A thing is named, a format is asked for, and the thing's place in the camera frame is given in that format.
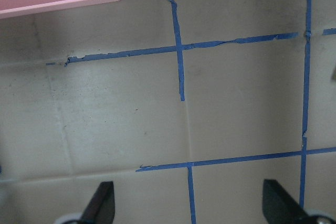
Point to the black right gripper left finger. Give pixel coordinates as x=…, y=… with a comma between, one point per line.
x=101, y=208

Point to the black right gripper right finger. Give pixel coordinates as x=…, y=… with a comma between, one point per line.
x=280, y=208

